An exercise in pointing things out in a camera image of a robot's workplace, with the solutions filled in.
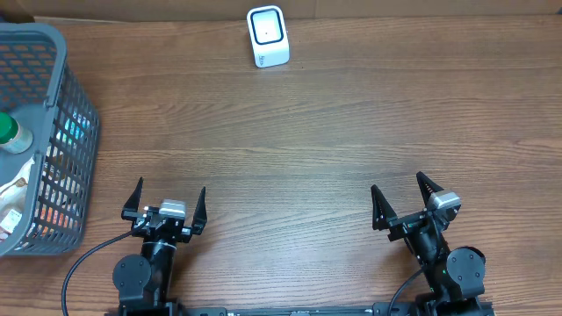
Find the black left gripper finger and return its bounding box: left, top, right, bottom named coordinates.
left=123, top=177, right=143, bottom=212
left=191, top=187, right=207, bottom=235

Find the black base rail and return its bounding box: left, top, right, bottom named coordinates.
left=184, top=300, right=495, bottom=316

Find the grey plastic shopping basket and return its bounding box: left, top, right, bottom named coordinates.
left=1, top=23, right=101, bottom=256

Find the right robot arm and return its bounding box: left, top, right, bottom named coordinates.
left=371, top=171, right=494, bottom=315

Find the beige brown snack pouch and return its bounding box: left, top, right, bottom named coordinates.
left=0, top=156, right=35, bottom=241

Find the white barcode scanner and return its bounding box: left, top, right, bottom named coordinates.
left=247, top=5, right=291, bottom=68

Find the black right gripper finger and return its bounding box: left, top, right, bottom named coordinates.
left=371, top=184, right=397, bottom=231
left=416, top=171, right=443, bottom=205

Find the green-lidded jar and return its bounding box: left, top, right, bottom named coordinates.
left=0, top=112, right=33, bottom=154

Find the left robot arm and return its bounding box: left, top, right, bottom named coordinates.
left=112, top=179, right=207, bottom=315

